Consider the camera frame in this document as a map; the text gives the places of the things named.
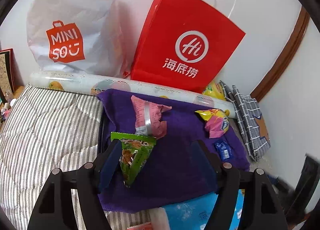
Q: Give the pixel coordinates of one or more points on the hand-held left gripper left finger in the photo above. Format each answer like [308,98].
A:
[110,160]

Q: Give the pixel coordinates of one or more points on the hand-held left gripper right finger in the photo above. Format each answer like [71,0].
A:
[208,167]

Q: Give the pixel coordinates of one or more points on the small blue snack packet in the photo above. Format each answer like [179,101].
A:
[224,150]

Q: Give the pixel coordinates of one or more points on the green triangular snack packet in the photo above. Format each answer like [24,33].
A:
[135,157]

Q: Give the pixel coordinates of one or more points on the pink yellow snack packet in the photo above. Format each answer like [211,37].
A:
[217,122]

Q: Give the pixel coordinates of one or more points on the large pink snack packet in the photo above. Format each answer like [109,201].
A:
[145,112]

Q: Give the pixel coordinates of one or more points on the purple towel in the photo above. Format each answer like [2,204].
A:
[175,170]

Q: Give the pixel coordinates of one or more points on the blue tissue pack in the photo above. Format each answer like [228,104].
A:
[195,215]

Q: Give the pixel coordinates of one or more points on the grey checked cloth bag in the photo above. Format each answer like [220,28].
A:
[250,120]

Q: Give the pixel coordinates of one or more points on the yellow snack bag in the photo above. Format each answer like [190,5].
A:
[212,91]

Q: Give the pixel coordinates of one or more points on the patterned paper roll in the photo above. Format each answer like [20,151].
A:
[75,82]

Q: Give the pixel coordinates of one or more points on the wooden nightstand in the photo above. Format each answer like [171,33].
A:
[15,95]

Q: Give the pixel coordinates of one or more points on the red paper bag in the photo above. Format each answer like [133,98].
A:
[187,45]

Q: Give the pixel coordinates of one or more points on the patterned notebook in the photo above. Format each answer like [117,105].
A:
[6,70]

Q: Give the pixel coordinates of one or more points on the white plastic shopping bag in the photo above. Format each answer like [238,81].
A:
[75,20]

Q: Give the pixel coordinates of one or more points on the brown wooden door frame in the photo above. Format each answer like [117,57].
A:
[285,57]

